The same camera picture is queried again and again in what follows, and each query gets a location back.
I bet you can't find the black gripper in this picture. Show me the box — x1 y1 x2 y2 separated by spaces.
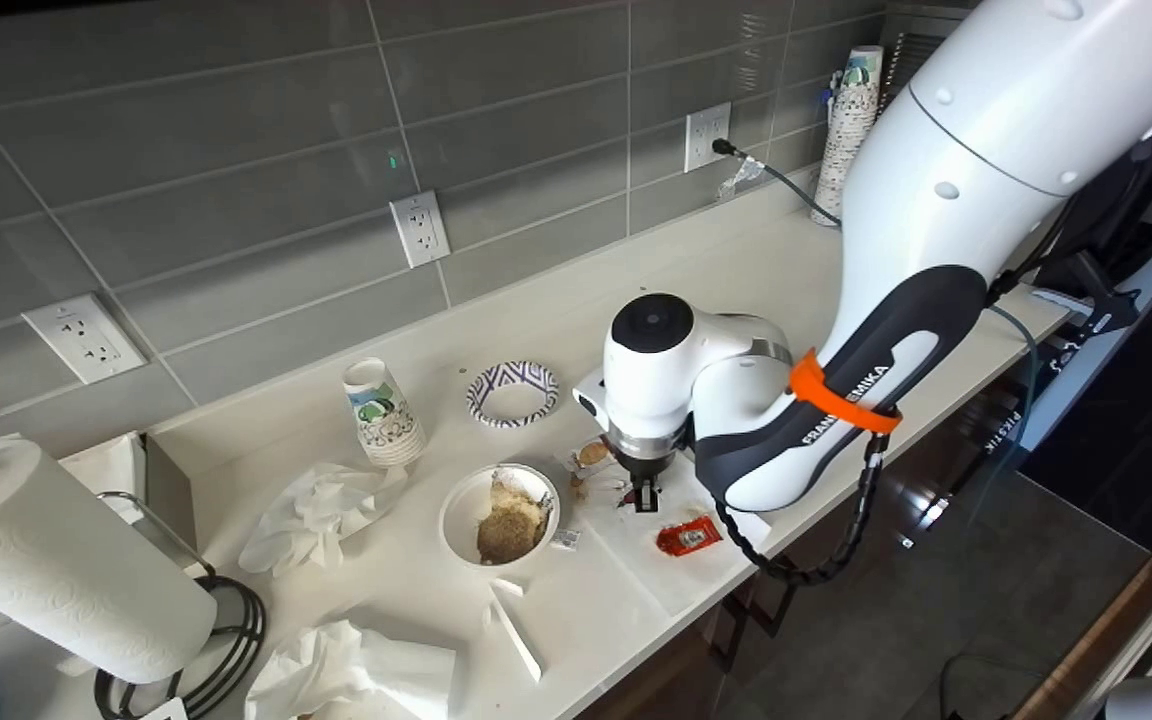
603 423 692 513

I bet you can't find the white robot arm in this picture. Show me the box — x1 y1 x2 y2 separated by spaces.
574 0 1152 513

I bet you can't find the red ketchup sachet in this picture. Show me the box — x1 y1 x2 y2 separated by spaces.
655 517 720 556

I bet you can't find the white brown sauce sachet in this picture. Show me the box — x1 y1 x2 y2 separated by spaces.
572 441 611 478

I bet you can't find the crumpled white napkin front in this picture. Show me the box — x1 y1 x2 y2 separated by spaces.
242 622 455 720

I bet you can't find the white bowl with food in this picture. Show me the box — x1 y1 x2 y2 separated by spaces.
440 465 558 574

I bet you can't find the blue patterned paper plate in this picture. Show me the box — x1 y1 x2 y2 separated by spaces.
467 360 562 429

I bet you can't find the white plastic knife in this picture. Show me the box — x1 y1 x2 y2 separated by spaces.
488 581 546 683

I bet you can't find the tipped patterned paper cup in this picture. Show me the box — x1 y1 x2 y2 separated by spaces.
344 360 425 468

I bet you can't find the crumpled white tissue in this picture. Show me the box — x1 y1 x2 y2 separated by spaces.
239 465 387 577

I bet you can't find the stack of paper cups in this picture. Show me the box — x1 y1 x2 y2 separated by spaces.
816 45 882 215

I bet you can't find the paper towel roll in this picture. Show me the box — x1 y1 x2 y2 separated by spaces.
0 441 215 683

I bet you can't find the white wall outlet middle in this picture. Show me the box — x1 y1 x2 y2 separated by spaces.
387 191 448 267

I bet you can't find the white wall outlet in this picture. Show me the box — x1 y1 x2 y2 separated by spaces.
22 295 144 386
685 103 733 173
387 191 448 267

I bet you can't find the white wall outlet right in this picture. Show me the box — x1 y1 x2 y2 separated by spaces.
685 103 733 173

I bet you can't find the black wire towel holder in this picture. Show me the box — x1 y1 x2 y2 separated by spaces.
93 493 266 720

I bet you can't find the white wall outlet left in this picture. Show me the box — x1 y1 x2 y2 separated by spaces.
22 295 144 386

